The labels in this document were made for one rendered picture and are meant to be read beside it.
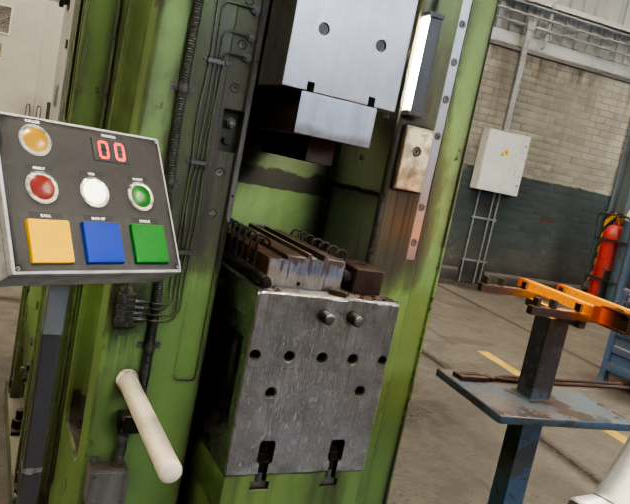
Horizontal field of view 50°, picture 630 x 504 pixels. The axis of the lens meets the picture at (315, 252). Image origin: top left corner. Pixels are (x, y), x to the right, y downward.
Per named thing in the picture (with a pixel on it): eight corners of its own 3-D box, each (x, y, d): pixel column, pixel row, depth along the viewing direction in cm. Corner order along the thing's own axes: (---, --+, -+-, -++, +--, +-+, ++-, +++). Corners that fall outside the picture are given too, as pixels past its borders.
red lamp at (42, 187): (55, 203, 113) (59, 177, 112) (25, 199, 110) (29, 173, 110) (54, 200, 115) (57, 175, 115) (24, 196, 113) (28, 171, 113)
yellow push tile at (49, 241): (76, 262, 113) (69, 219, 114) (33, 262, 107) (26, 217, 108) (70, 265, 114) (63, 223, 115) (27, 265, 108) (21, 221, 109)
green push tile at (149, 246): (170, 262, 128) (163, 224, 129) (137, 262, 123) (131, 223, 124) (164, 265, 129) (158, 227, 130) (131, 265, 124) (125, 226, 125)
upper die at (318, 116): (369, 148, 160) (377, 108, 159) (293, 132, 151) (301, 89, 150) (298, 137, 197) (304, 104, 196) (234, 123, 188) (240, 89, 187)
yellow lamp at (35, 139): (48, 155, 114) (52, 130, 113) (19, 151, 112) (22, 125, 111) (47, 154, 117) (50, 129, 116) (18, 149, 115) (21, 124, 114)
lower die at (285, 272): (339, 292, 165) (346, 258, 164) (264, 284, 156) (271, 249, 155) (275, 254, 202) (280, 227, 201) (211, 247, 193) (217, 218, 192)
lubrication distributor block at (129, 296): (138, 340, 157) (147, 283, 155) (111, 339, 154) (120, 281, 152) (135, 335, 160) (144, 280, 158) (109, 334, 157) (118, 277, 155)
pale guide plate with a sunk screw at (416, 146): (421, 193, 184) (435, 131, 181) (394, 188, 179) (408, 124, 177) (417, 192, 185) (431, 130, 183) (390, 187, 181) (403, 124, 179)
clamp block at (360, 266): (380, 296, 171) (386, 271, 170) (351, 293, 167) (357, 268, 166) (358, 284, 181) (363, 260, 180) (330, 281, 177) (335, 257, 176)
